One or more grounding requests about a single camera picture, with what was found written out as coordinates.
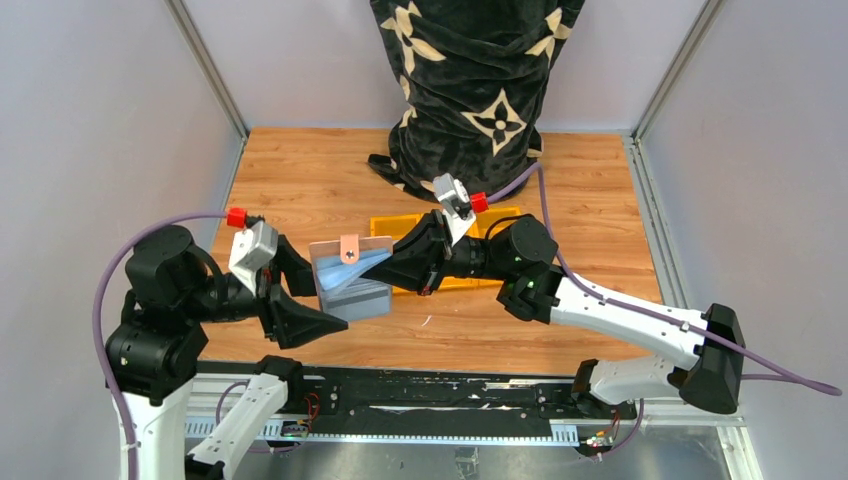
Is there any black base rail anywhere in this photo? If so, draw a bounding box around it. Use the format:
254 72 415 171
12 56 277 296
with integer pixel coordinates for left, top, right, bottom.
211 362 637 446

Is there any yellow plastic end bin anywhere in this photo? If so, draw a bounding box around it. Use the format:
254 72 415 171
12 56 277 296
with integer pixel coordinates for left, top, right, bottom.
475 207 522 237

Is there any pink leather card holder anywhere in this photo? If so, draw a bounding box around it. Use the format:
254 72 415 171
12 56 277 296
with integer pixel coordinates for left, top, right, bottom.
309 234 394 323

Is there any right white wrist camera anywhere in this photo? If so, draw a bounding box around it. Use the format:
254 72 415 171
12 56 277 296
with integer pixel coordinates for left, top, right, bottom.
433 173 476 246

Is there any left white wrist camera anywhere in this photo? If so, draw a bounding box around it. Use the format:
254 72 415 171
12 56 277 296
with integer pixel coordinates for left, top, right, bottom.
228 220 279 295

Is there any black floral blanket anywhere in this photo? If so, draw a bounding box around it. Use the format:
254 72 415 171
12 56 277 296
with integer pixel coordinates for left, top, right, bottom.
368 0 584 201

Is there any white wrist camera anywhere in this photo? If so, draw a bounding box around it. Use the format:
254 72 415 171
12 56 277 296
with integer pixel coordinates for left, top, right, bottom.
228 220 279 295
433 173 476 246

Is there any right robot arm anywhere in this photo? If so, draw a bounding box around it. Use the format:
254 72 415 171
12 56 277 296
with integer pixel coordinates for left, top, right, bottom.
362 211 745 415

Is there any purple cable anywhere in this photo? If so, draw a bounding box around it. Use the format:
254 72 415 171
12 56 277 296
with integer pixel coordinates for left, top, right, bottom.
91 207 250 480
468 162 843 397

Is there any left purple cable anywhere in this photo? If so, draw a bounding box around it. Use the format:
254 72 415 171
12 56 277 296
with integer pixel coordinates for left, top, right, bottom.
91 207 250 480

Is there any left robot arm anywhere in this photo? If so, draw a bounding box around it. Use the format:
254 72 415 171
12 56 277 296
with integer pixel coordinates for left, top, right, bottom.
104 216 347 479

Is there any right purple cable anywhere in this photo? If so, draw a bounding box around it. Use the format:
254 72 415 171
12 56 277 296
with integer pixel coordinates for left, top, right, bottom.
468 162 843 397

